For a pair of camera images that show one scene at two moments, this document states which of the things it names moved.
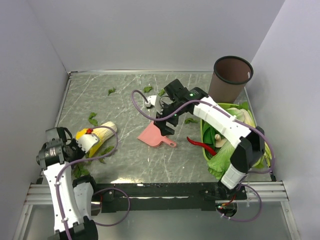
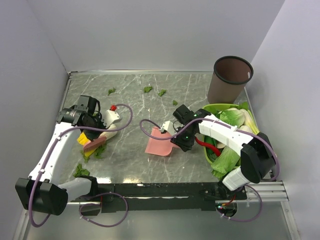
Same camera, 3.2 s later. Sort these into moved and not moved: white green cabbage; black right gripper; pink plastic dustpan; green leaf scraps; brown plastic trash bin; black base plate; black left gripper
Moved: black left gripper; pink plastic dustpan; black right gripper
Not moved: green leaf scraps; brown plastic trash bin; black base plate; white green cabbage
